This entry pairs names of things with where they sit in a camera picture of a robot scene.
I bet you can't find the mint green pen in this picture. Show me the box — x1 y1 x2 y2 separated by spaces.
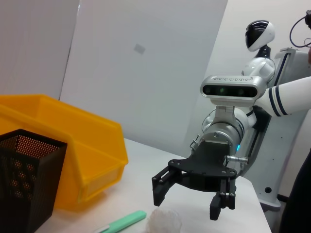
93 210 147 233

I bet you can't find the black mesh pen holder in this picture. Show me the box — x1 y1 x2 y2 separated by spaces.
0 129 68 233

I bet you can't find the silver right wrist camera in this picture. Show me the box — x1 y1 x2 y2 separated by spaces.
200 75 267 107

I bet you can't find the white and black robot head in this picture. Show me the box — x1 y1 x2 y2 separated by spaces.
244 20 276 52

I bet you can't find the yellow plastic storage bin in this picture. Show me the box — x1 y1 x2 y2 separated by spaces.
0 94 129 212

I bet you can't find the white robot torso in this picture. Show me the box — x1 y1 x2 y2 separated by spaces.
241 45 276 87

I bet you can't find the thin black background cable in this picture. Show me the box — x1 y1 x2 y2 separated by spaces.
289 14 311 49

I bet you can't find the person in dark clothing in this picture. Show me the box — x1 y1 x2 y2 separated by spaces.
278 145 311 233

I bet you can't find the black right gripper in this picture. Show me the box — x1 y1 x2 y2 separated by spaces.
152 139 238 221

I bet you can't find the white paper ball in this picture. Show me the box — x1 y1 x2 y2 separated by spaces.
145 209 182 233

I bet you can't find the right gripper cable with connector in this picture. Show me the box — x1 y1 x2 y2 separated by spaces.
225 154 250 176

